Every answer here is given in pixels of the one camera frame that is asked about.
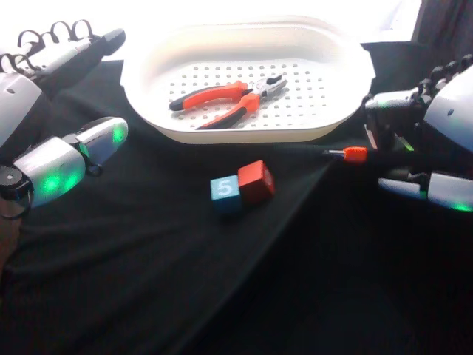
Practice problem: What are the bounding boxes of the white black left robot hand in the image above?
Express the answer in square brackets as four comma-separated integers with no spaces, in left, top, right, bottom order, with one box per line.
[0,19,127,147]

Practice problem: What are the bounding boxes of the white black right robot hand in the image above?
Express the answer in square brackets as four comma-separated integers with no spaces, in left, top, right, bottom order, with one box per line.
[363,53,473,153]

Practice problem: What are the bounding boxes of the red-tipped black tool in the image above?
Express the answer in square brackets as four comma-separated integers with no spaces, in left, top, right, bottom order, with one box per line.
[321,146,459,175]

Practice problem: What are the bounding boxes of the orange black pliers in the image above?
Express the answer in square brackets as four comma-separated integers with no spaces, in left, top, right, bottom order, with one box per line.
[169,73,288,131]

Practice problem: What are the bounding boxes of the white perforated oval tray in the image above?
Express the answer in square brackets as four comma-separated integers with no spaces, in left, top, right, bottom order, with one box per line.
[120,15,375,145]

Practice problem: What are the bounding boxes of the dark curtain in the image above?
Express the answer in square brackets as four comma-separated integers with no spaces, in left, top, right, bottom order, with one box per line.
[410,0,473,71]

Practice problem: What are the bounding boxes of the red wooden block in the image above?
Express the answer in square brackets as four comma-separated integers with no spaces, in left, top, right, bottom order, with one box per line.
[237,160,276,206]

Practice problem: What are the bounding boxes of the blue number block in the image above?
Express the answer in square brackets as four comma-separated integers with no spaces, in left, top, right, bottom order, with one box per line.
[210,174,243,215]

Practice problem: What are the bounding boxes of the black table cloth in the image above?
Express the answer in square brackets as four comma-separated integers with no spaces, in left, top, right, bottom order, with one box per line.
[0,36,473,355]

